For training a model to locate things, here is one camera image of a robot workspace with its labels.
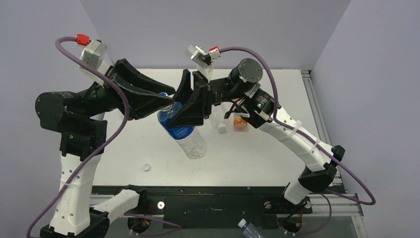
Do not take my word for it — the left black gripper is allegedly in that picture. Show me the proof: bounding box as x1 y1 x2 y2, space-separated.
78 60 175 121

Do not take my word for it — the clear bottle blue label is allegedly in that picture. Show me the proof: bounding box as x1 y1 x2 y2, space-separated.
157 102 207 159

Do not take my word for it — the blue-white bottle cap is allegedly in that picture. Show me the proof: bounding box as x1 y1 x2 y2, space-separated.
143 164 151 172

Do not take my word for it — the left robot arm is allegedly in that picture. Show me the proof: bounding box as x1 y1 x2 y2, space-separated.
35 59 175 238

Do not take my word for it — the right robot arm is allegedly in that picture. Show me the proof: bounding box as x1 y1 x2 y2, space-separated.
167 58 345 212

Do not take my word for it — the large clear empty bottle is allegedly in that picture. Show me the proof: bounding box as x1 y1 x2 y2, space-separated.
209 105 227 134

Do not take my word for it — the orange drink bottle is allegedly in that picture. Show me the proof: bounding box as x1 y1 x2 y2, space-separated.
233 114 248 131

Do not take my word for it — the water bottle under table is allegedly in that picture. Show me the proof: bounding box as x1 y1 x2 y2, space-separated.
238 219 263 238

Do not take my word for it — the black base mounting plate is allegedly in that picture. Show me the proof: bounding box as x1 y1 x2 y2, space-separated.
131 186 312 229

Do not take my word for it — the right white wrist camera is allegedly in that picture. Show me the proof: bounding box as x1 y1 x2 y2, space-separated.
185 45 221 80

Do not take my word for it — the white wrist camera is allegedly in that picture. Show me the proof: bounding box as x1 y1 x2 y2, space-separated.
185 45 221 80
76 34 111 76

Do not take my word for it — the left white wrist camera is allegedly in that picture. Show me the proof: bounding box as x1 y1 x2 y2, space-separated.
76 34 111 76

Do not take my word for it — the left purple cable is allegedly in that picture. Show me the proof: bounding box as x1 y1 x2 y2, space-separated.
26 37 183 238

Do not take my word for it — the aluminium frame rail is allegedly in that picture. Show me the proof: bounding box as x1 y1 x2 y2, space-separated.
300 69 335 155

